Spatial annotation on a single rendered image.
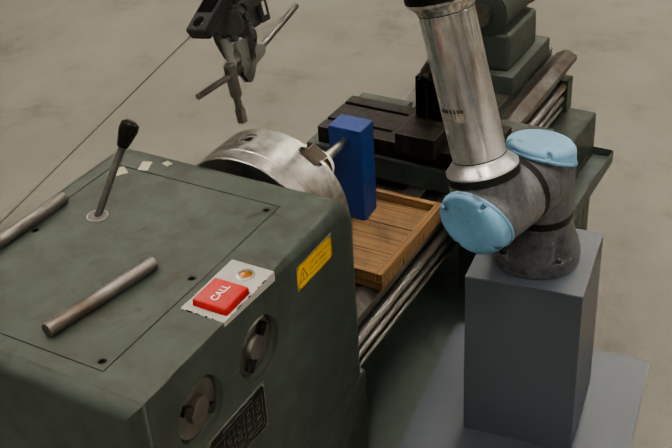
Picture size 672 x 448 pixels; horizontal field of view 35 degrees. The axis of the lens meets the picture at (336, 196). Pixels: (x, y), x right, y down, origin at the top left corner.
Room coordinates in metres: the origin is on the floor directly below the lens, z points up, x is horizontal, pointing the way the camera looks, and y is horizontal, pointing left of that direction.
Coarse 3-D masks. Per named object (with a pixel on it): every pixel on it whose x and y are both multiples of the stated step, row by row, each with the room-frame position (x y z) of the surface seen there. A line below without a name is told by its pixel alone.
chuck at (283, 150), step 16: (224, 144) 1.77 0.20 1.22; (240, 144) 1.74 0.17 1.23; (256, 144) 1.73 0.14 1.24; (272, 144) 1.73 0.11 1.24; (288, 144) 1.73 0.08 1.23; (304, 144) 1.74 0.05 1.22; (272, 160) 1.68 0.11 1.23; (288, 160) 1.69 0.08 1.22; (304, 160) 1.70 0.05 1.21; (304, 176) 1.67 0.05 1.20; (320, 176) 1.69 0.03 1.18; (320, 192) 1.66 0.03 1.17; (336, 192) 1.69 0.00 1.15
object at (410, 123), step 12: (408, 120) 2.19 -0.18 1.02; (420, 120) 2.19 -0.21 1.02; (432, 120) 2.19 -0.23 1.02; (396, 132) 2.14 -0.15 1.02; (408, 132) 2.14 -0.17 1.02; (420, 132) 2.13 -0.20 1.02; (432, 132) 2.13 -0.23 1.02; (444, 132) 2.13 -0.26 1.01; (396, 144) 2.14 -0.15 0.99; (408, 144) 2.12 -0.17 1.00; (420, 144) 2.10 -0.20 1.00; (432, 144) 2.09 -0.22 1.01; (444, 144) 2.13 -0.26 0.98; (420, 156) 2.10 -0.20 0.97; (432, 156) 2.09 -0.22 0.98
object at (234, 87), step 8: (224, 64) 1.78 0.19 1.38; (232, 64) 1.77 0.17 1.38; (232, 72) 1.76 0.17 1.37; (232, 80) 1.76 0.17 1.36; (232, 88) 1.76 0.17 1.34; (240, 88) 1.77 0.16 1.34; (232, 96) 1.76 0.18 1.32; (240, 96) 1.76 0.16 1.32; (240, 104) 1.76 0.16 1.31; (240, 112) 1.75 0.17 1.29; (240, 120) 1.76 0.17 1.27
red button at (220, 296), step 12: (204, 288) 1.25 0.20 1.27; (216, 288) 1.25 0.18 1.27; (228, 288) 1.25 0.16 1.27; (240, 288) 1.24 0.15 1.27; (192, 300) 1.23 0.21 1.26; (204, 300) 1.22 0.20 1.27; (216, 300) 1.22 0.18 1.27; (228, 300) 1.22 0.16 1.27; (240, 300) 1.23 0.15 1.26; (216, 312) 1.21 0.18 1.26; (228, 312) 1.20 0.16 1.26
